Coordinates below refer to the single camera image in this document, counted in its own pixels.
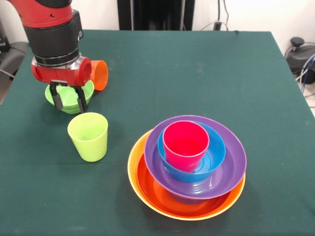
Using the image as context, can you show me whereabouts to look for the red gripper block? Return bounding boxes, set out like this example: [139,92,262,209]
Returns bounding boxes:
[31,56,92,113]

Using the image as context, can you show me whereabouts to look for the white cable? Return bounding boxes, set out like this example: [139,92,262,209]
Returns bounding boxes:
[200,21,229,31]

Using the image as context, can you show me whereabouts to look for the red-orange plastic bowl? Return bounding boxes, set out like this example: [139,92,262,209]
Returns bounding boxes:
[136,152,243,217]

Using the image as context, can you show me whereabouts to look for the green plastic bowl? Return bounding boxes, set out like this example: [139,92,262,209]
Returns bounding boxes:
[45,80,95,114]

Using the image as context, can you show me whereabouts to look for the black wall cable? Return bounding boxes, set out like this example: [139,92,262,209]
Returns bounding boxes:
[216,0,230,30]

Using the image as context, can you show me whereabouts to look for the crimson pink plastic cup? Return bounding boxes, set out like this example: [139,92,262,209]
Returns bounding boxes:
[162,120,210,173]

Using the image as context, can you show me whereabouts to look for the dark green tablecloth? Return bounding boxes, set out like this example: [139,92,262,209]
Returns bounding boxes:
[0,29,315,236]

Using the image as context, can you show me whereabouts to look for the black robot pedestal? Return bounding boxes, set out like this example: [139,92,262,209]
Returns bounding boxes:
[117,0,195,31]

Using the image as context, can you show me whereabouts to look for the orange plastic bowl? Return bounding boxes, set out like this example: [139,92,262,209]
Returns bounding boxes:
[127,130,246,221]

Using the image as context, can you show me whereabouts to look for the tangle of cables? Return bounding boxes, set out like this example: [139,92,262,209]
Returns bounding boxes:
[296,53,315,95]

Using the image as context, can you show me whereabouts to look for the purple plastic bowl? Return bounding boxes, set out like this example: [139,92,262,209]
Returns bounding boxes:
[144,115,247,205]

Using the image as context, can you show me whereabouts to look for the green plastic cup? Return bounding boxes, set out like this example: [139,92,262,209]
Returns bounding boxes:
[67,112,109,162]

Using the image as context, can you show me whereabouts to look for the blue plastic bowl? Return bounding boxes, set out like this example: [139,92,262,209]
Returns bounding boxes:
[157,121,226,183]

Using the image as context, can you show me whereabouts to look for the orange-red plastic cup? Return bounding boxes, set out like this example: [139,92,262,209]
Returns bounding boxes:
[90,60,109,91]

